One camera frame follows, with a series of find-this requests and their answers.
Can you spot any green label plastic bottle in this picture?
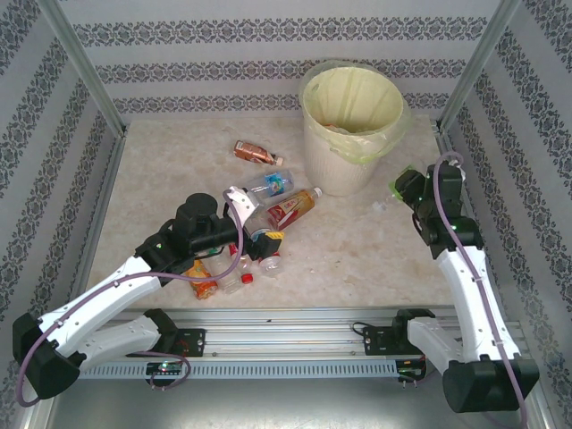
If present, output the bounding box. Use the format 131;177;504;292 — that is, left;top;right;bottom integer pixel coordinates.
373;165;415;215

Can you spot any teal red label bottle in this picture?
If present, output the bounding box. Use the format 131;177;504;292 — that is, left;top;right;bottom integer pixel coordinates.
248;228;283;274

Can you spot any red label bottle red cap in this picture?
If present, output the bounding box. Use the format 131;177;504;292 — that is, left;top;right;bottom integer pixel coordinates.
228;243;256;286

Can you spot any red gold tea bottle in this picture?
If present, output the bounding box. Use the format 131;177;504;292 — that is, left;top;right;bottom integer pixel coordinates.
266;186;324;231

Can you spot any clear bottle blue print label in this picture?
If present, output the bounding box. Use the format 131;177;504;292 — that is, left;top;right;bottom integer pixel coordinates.
243;169;296;198

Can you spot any orange juice bottle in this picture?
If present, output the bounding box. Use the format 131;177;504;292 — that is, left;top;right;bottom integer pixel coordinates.
185;259;220;299

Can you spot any brown label plastic bottle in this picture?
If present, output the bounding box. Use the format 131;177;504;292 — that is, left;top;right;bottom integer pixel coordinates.
232;139;285;168

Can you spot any white ribbed plastic bin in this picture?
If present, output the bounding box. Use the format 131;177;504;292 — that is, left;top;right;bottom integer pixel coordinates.
302;62;411;198

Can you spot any yellow-green plastic bin liner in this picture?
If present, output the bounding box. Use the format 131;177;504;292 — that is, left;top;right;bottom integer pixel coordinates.
299;60;411;165

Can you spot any small controller board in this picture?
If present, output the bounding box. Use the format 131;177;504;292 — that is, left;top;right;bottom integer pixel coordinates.
146;360;185;375
397;359;428;381

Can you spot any grey metal panel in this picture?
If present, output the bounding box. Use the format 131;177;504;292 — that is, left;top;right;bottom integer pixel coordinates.
42;357;553;429

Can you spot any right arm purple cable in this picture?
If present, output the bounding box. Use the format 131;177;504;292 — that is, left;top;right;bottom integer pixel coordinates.
400;151;531;429

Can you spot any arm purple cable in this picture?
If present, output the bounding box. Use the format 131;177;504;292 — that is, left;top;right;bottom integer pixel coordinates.
400;151;531;429
15;189;246;408

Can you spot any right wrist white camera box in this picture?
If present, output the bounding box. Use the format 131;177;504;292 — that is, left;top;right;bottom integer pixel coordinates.
440;155;467;181

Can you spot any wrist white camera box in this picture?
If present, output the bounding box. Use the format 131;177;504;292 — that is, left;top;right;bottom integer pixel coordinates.
440;155;467;181
223;186;265;223

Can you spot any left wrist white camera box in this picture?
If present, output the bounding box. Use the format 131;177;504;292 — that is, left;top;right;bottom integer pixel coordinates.
223;186;265;223

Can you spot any aluminium rail beam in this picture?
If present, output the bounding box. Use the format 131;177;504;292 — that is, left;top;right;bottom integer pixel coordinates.
42;307;524;358

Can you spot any aluminium side rail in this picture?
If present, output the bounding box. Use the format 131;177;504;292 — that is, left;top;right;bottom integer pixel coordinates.
60;127;130;326
435;128;510;323

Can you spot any aluminium frame post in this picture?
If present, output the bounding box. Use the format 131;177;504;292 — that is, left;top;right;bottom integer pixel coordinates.
38;0;130;135
435;0;523;133

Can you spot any slotted grey cable duct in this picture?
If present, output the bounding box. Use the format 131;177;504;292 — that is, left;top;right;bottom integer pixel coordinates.
60;360;399;380

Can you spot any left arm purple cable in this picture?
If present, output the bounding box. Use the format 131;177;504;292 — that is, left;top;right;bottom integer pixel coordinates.
15;189;246;408

